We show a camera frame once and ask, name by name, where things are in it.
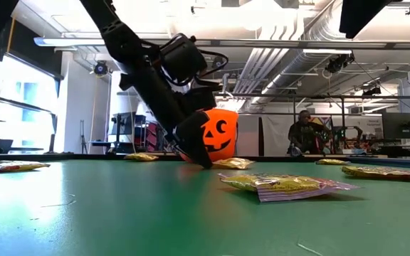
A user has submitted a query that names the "silver ventilation duct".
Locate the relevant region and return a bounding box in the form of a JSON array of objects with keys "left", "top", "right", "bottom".
[{"left": 233, "top": 0, "right": 352, "bottom": 107}]

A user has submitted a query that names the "black table frame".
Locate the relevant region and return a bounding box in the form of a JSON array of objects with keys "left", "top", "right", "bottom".
[{"left": 0, "top": 151, "right": 410, "bottom": 170}]

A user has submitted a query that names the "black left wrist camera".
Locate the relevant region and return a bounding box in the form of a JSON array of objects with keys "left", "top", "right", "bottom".
[{"left": 159, "top": 33, "right": 209, "bottom": 85}]

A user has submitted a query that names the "yellow Sour Patch pack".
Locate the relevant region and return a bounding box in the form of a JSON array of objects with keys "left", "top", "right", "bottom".
[
  {"left": 124, "top": 152, "right": 159, "bottom": 163},
  {"left": 210, "top": 157, "right": 256, "bottom": 170},
  {"left": 315, "top": 158, "right": 350, "bottom": 166},
  {"left": 0, "top": 160, "right": 52, "bottom": 174},
  {"left": 340, "top": 165, "right": 410, "bottom": 179},
  {"left": 218, "top": 173, "right": 361, "bottom": 203}
]

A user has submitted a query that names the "white round column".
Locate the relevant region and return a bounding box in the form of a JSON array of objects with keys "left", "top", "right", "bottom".
[{"left": 108, "top": 70, "right": 138, "bottom": 154}]

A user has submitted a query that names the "yellow hanging cord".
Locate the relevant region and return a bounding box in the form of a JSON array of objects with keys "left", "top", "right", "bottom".
[{"left": 6, "top": 17, "right": 16, "bottom": 54}]

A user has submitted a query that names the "dark desk monitor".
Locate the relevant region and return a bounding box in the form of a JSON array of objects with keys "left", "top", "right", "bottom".
[{"left": 382, "top": 112, "right": 410, "bottom": 139}]

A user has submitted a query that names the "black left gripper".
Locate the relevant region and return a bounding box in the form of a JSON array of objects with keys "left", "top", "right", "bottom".
[{"left": 119, "top": 65, "right": 217, "bottom": 170}]

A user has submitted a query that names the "black ceiling spotlight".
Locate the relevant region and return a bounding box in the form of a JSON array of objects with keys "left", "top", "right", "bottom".
[
  {"left": 211, "top": 55, "right": 226, "bottom": 71},
  {"left": 362, "top": 85, "right": 383, "bottom": 96},
  {"left": 93, "top": 60, "right": 109, "bottom": 76}
]

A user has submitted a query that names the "black monitor on stand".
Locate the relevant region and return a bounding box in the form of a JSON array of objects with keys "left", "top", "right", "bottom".
[{"left": 109, "top": 112, "right": 147, "bottom": 154}]

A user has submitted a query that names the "person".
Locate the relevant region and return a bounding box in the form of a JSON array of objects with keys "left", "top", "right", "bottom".
[{"left": 287, "top": 109, "right": 334, "bottom": 154}]

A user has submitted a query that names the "large bright window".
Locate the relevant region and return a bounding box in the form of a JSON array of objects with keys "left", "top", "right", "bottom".
[{"left": 0, "top": 53, "right": 62, "bottom": 154}]

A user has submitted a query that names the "white partition panel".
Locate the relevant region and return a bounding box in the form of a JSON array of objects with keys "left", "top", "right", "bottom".
[{"left": 237, "top": 113, "right": 291, "bottom": 157}]

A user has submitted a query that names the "green table mat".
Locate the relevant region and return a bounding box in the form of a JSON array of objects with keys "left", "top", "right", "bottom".
[{"left": 0, "top": 156, "right": 410, "bottom": 256}]

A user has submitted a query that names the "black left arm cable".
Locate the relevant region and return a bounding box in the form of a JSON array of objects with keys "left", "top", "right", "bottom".
[{"left": 192, "top": 48, "right": 230, "bottom": 90}]

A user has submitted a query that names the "black metal rack frame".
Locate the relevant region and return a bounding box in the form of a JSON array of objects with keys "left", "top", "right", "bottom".
[{"left": 116, "top": 91, "right": 410, "bottom": 157}]

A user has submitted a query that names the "black spotlight cluster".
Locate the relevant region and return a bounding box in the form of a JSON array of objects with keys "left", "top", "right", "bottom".
[{"left": 325, "top": 53, "right": 355, "bottom": 74}]

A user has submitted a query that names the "long ceiling light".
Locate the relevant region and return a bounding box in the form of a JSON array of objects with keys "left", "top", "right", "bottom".
[{"left": 33, "top": 36, "right": 108, "bottom": 48}]

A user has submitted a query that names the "cluttered workbench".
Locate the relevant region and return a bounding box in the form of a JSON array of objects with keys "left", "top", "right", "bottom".
[{"left": 329, "top": 140, "right": 410, "bottom": 160}]

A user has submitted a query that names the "thin black tripod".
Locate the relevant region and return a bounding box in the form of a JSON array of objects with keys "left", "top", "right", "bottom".
[{"left": 79, "top": 119, "right": 88, "bottom": 154}]

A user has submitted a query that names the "orange pumpkin face bucket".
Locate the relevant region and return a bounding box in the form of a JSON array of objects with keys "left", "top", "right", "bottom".
[{"left": 179, "top": 108, "right": 240, "bottom": 164}]

